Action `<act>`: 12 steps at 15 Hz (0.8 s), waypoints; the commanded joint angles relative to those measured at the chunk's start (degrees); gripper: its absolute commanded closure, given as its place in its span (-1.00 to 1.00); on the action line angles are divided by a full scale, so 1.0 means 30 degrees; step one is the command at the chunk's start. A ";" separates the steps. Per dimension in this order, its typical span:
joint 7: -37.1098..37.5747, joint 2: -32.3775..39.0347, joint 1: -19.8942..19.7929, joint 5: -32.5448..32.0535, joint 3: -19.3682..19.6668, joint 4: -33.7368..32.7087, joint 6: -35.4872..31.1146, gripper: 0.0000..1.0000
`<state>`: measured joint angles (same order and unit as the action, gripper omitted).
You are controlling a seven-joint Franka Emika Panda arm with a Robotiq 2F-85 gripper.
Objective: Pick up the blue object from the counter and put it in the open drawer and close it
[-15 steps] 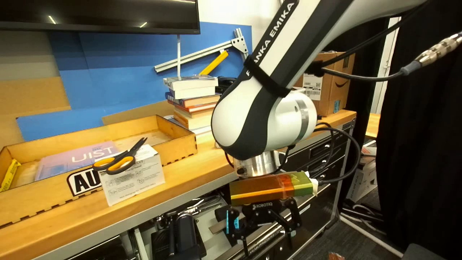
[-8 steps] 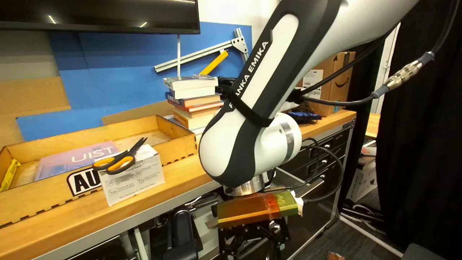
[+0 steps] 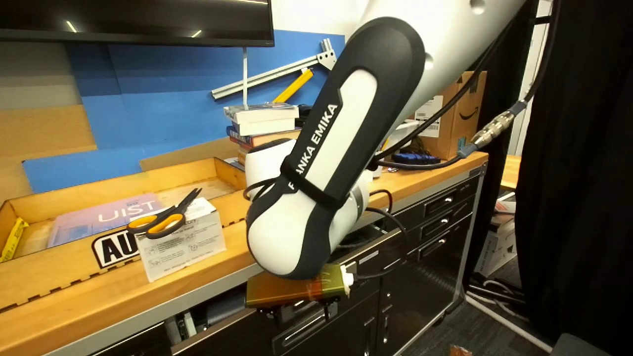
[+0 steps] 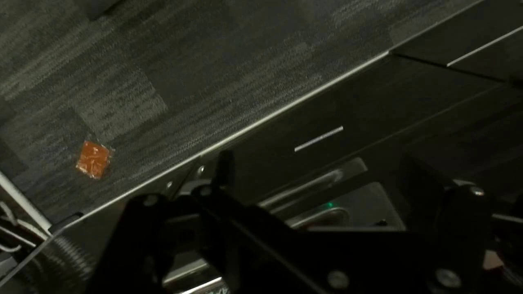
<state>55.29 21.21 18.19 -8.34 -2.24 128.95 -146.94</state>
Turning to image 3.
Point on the black curtain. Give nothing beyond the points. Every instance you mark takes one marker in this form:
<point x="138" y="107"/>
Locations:
<point x="578" y="168"/>

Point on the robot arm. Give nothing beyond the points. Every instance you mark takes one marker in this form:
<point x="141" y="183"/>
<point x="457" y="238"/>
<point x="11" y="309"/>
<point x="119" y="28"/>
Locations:
<point x="346" y="123"/>

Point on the white paper packet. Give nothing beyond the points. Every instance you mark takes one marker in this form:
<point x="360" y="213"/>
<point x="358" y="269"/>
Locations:
<point x="183" y="247"/>

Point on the white strip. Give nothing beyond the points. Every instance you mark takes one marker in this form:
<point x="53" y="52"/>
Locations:
<point x="245" y="79"/>

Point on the black drawer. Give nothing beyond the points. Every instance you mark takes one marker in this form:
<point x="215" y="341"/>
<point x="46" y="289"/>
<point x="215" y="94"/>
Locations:
<point x="457" y="212"/>
<point x="460" y="193"/>
<point x="346" y="331"/>
<point x="452" y="232"/>

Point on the blue object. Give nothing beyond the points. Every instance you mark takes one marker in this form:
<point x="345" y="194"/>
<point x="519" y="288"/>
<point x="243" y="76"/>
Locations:
<point x="415" y="158"/>

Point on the blue foam board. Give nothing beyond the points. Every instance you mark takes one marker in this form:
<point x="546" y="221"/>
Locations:
<point x="163" y="109"/>

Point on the stack of books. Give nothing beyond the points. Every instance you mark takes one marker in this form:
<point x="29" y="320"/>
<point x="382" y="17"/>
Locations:
<point x="259" y="123"/>

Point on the wooden table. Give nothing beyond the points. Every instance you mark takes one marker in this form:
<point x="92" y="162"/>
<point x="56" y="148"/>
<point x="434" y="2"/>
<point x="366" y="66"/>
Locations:
<point x="510" y="170"/>

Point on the aluminium extrusion bar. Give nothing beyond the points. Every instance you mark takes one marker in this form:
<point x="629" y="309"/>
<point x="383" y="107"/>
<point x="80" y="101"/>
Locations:
<point x="277" y="71"/>

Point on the yellow tool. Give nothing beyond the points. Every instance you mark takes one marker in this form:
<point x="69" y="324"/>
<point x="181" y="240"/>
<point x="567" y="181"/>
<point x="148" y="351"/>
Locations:
<point x="294" y="86"/>

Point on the yellow packet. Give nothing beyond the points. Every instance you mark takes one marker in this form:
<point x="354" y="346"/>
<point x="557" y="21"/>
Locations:
<point x="12" y="240"/>

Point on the purple booklet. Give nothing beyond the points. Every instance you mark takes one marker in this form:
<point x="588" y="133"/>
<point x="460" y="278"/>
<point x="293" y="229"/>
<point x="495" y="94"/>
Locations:
<point x="104" y="217"/>

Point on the cardboard box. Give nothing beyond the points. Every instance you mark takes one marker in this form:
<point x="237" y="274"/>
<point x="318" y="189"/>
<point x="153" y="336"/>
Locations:
<point x="457" y="118"/>

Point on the black monitor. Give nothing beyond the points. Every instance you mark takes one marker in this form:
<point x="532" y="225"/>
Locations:
<point x="133" y="20"/>

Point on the stack of boxes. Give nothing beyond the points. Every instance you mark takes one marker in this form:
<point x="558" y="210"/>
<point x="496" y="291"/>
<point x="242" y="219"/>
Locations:
<point x="497" y="242"/>

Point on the wooden tray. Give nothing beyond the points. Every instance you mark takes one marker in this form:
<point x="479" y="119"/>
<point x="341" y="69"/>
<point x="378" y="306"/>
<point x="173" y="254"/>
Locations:
<point x="59" y="267"/>

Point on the black and yellow scissors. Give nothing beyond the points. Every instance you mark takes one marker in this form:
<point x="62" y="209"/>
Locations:
<point x="160" y="222"/>

